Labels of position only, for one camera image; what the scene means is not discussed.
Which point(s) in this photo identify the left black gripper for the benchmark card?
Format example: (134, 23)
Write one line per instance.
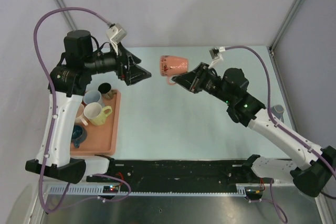
(135, 73)

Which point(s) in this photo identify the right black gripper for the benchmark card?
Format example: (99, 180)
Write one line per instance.
(188, 80)

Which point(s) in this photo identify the small salmon mug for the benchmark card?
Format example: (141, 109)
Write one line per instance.
(170, 66)

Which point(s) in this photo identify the dark brown mug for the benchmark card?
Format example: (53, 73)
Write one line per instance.
(106, 91)

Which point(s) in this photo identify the yellow mug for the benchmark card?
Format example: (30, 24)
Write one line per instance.
(96, 113)

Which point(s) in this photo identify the large pink mug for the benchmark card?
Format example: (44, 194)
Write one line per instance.
(80, 118)

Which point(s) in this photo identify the blue mug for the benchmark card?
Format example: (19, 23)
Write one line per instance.
(79, 135)

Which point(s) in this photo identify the grey mug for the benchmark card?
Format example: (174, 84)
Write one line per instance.
(278, 111)

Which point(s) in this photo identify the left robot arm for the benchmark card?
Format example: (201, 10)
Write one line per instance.
(68, 83)

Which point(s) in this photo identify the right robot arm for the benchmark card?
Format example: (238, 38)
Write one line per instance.
(283, 140)

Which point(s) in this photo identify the salmon plastic tray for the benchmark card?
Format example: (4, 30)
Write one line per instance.
(101, 140)

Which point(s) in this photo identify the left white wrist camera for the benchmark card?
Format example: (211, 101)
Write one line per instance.
(115, 34)

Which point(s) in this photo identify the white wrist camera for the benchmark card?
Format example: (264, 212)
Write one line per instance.
(115, 34)
(216, 56)

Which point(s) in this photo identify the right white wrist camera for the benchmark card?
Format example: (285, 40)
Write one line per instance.
(216, 56)

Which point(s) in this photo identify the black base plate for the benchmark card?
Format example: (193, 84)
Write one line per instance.
(216, 176)

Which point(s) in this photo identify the white cable duct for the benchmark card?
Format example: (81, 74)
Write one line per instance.
(58, 189)

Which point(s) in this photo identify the right aluminium frame post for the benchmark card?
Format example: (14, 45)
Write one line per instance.
(291, 14)

